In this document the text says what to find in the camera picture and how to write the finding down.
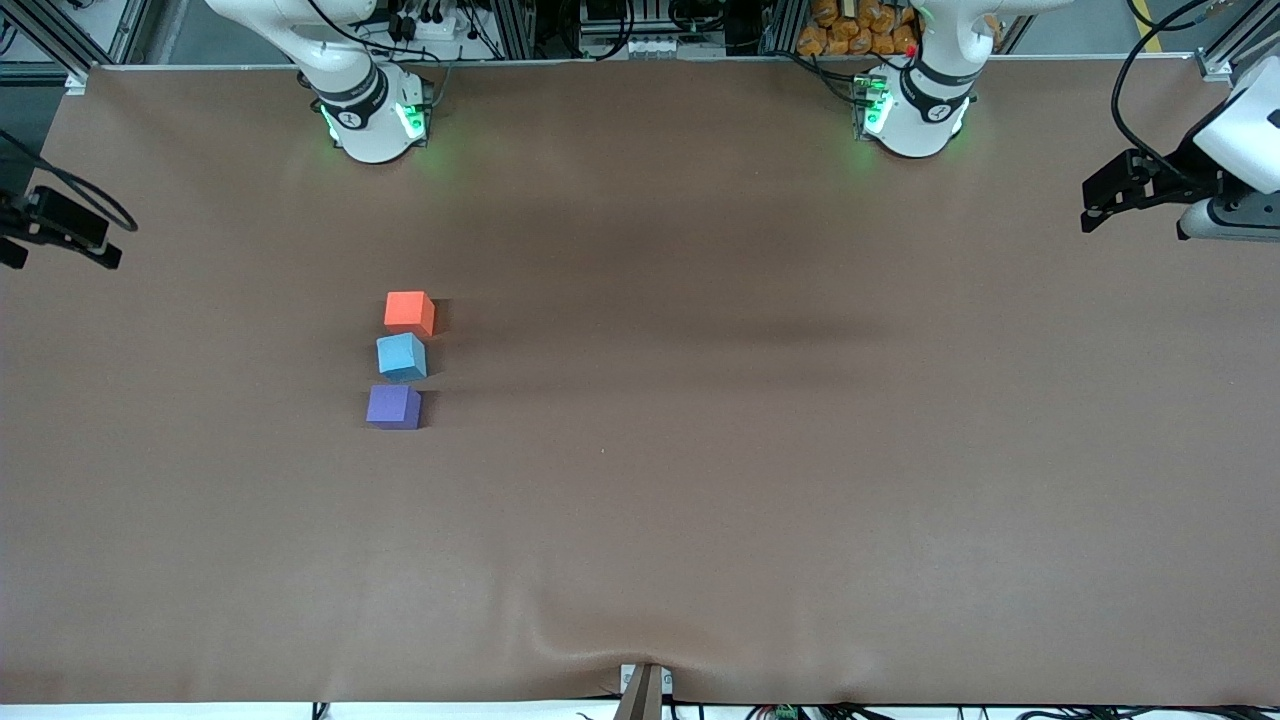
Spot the brown table cover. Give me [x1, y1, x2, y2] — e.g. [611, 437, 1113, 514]
[0, 55, 1280, 707]

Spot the orange foam block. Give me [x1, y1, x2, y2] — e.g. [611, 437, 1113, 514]
[384, 291, 437, 339]

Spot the aluminium frame post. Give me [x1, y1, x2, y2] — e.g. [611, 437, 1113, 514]
[0, 0, 93, 93]
[1195, 0, 1280, 86]

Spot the light blue foam block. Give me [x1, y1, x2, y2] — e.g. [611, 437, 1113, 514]
[376, 332, 429, 383]

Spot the metal table edge bracket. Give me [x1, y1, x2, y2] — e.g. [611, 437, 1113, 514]
[615, 662, 676, 720]

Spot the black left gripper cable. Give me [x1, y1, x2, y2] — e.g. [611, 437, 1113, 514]
[1112, 0, 1216, 186]

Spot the power strip with black plugs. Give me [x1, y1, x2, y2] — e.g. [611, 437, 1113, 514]
[385, 0, 471, 43]

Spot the purple foam block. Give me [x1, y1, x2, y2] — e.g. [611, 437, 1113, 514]
[366, 384, 423, 431]

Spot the orange packets pile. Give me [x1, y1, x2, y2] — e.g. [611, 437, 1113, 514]
[797, 0, 921, 58]

